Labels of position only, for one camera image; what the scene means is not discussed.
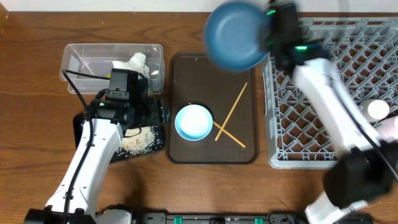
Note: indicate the grey dishwasher rack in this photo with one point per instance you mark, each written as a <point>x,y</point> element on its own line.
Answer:
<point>365,53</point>

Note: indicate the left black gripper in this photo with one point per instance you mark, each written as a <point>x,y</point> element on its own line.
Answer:
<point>158,113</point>

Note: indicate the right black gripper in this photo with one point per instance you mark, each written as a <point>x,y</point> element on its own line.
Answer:
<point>263,38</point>

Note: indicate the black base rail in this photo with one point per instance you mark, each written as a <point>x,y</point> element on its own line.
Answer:
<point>217,218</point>

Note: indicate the dark blue plate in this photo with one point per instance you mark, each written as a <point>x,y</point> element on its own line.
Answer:
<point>232,35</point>

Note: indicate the wooden chopstick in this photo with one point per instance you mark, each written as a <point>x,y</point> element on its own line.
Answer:
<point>229,134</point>
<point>230,112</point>

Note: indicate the white cup green inside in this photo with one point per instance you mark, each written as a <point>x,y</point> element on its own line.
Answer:
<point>374,110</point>

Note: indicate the rice leftovers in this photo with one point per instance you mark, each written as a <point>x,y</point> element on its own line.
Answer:
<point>140,141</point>

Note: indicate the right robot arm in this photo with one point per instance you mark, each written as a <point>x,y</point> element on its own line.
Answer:
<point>365,165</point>

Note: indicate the clear plastic waste bin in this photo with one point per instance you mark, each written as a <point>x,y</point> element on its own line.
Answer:
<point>97,60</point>

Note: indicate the light blue bowl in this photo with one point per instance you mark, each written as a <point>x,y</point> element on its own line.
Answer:
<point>193,122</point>

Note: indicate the brown serving tray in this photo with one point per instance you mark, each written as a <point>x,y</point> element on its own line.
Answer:
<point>195,80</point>

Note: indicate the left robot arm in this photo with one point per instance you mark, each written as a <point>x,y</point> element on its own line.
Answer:
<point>76,197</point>

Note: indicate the white napkin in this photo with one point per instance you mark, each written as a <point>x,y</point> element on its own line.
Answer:
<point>136,63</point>

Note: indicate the white cup pink inside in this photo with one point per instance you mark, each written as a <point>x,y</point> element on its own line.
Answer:
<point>388,129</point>

